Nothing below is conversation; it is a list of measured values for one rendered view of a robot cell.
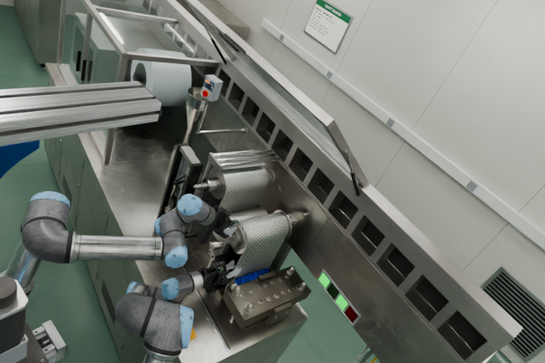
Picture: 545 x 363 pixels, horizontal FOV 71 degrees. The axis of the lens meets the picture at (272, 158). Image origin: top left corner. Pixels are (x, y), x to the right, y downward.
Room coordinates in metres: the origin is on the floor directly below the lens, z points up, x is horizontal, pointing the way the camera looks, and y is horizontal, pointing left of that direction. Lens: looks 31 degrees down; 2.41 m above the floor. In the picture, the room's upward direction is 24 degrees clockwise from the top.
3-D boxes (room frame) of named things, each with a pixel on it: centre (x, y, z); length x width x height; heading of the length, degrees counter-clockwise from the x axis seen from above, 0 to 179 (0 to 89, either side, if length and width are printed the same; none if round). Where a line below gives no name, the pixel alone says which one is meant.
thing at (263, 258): (1.29, -0.13, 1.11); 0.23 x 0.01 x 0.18; 139
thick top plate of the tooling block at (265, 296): (1.24, -0.24, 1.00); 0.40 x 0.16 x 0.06; 139
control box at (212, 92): (1.62, 0.39, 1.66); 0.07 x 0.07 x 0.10; 68
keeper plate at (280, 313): (1.19, -0.32, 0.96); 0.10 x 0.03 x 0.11; 139
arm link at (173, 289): (0.99, 0.13, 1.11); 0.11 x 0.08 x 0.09; 139
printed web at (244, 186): (1.42, 0.02, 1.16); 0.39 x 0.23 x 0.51; 49
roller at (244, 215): (1.41, 0.01, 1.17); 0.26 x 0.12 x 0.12; 139
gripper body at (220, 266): (1.11, 0.03, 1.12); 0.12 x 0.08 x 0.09; 139
